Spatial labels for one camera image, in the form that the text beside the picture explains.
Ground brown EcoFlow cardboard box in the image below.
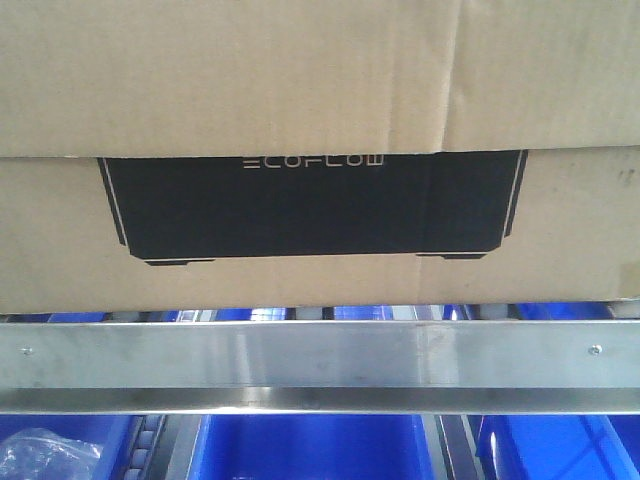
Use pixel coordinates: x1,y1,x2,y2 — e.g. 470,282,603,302
1,1,639,314

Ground blue bin lower middle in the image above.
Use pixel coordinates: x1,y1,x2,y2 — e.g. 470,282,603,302
188,414,434,479

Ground blue bin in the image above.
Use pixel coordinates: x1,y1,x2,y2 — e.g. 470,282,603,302
468,415,639,479
1,415,141,479
188,414,434,479

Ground roller track lower left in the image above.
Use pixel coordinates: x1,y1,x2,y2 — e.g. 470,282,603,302
123,414,166,480

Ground blue bin lower left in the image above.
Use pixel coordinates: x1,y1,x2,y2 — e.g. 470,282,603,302
1,415,141,479

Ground blue bin lower right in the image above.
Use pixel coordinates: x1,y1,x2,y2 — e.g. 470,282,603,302
468,415,639,479

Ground clear plastic bag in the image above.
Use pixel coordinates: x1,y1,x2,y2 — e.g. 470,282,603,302
1,429,103,479

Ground steel shelf front rail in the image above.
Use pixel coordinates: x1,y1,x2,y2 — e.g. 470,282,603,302
1,320,639,414

